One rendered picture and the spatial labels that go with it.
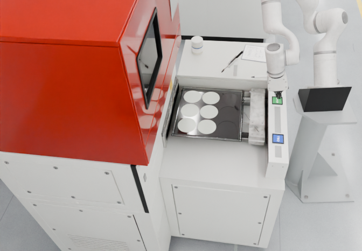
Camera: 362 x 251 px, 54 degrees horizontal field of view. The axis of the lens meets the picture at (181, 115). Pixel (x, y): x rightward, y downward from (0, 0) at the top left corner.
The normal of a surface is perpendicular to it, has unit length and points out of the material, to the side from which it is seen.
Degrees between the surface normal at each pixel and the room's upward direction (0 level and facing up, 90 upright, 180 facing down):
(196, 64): 0
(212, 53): 0
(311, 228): 0
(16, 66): 90
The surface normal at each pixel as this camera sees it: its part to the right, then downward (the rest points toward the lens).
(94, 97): -0.16, 0.75
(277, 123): -0.07, -0.66
